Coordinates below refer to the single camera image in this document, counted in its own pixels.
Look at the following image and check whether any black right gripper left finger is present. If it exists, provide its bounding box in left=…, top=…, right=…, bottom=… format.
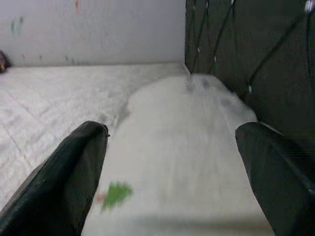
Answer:
left=0, top=120, right=111, bottom=236

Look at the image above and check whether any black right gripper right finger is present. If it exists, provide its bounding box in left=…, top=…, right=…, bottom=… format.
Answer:
left=235, top=121, right=315, bottom=236

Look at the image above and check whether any white pillow green tree print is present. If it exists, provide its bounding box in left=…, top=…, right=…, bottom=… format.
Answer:
left=81, top=75, right=276, bottom=236

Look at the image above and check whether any mauve cartoon print blanket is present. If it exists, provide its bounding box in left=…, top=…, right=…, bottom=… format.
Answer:
left=0, top=50, right=12, bottom=74

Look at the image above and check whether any leaf patterned mattress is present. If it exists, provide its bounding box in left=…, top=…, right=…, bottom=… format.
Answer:
left=0, top=62, right=191, bottom=217

